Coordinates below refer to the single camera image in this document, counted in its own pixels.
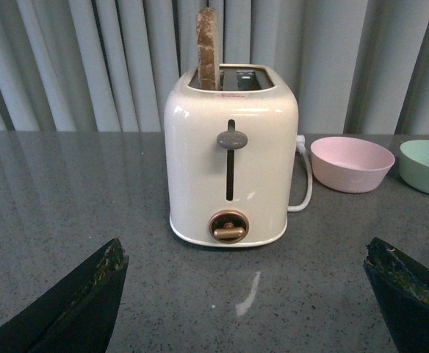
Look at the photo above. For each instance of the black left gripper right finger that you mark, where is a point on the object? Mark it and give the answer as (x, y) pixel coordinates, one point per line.
(401, 287)

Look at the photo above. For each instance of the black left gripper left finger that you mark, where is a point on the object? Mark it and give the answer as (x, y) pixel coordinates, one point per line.
(78, 314)

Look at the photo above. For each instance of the grey vertical blinds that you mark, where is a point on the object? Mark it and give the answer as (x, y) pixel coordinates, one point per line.
(358, 67)

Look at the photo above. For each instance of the cream white toaster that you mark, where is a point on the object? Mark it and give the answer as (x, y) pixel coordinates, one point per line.
(230, 156)

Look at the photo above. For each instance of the pink bowl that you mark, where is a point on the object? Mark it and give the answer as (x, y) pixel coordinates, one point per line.
(350, 165)

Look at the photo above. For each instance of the green bowl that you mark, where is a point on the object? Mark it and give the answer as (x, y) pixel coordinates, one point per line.
(414, 164)

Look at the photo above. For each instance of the brown toast slice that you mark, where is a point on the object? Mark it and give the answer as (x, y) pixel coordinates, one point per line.
(208, 44)

